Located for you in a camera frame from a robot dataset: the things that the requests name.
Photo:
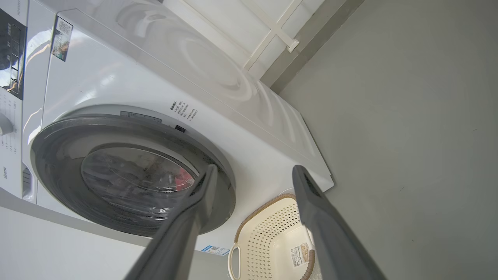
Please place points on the white metal railing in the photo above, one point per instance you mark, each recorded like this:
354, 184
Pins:
278, 33

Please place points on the glass washing machine door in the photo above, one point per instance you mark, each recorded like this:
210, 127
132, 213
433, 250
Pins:
62, 171

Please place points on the QR code sticker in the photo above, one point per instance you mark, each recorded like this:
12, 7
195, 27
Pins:
61, 39

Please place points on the cream perforated laundry basket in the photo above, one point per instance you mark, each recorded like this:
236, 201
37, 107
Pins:
268, 233

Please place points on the blue energy label sticker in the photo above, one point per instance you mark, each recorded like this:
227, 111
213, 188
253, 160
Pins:
215, 250

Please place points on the washing machine display panel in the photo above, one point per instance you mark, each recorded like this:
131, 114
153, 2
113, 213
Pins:
11, 54

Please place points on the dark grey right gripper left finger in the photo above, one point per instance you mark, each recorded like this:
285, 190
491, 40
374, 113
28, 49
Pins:
175, 241

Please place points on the printed product label sticker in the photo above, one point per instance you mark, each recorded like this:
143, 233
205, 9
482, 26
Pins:
300, 255

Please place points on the red and white garment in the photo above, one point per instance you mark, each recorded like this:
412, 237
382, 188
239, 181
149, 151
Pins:
183, 179

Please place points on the white front-load washing machine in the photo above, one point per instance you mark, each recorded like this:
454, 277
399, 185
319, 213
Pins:
116, 77

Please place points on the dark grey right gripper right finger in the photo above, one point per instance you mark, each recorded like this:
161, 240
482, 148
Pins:
330, 241

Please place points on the grey control knob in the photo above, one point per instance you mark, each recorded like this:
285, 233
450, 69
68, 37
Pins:
4, 124

